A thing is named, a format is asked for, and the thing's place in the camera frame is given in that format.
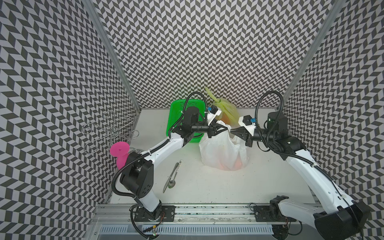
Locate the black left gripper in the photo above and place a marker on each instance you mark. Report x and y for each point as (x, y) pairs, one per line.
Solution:
(210, 128)

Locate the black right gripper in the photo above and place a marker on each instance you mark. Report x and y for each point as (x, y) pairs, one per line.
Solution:
(247, 136)

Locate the yellow-green plastic bag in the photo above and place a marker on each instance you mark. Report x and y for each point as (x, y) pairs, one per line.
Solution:
(230, 114)

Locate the white printed plastic bag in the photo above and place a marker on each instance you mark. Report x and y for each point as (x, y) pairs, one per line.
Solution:
(224, 151)

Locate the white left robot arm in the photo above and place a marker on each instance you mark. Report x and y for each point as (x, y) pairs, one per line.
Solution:
(135, 176)

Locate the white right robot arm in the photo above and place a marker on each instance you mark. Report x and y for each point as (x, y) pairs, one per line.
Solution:
(339, 216)

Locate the green plastic basket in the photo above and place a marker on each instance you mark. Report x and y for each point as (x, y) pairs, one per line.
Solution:
(176, 109)

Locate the metal spoon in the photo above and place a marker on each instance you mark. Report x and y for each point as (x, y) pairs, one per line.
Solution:
(172, 182)

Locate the metal knife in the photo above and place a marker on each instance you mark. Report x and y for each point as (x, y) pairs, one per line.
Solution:
(167, 182)

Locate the pink plastic cup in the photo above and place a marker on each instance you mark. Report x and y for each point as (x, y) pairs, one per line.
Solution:
(120, 151)

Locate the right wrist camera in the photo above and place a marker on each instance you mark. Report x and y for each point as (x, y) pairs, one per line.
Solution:
(249, 123)

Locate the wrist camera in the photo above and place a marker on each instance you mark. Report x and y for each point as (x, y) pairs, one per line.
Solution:
(213, 112)
(249, 123)

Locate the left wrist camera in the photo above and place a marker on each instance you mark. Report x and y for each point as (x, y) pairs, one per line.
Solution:
(213, 112)

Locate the metal wire rack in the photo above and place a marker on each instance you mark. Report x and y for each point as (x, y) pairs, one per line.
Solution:
(110, 132)

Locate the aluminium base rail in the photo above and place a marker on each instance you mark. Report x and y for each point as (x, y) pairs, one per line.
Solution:
(190, 220)

